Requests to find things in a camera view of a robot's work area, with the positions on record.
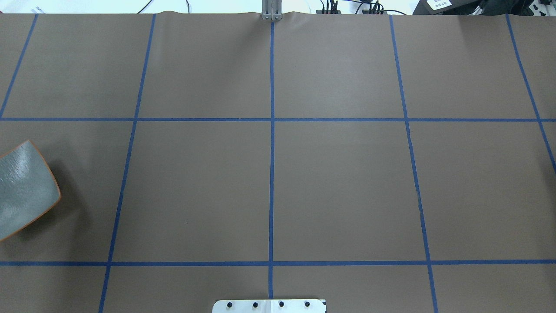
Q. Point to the brown paper table cover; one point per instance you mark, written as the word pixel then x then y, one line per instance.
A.
pixel 390 164

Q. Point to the aluminium frame post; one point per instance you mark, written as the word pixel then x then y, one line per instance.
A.
pixel 271 10

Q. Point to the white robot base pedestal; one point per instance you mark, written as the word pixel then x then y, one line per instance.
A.
pixel 270 306

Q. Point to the blue square ceramic plate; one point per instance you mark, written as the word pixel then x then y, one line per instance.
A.
pixel 28 188

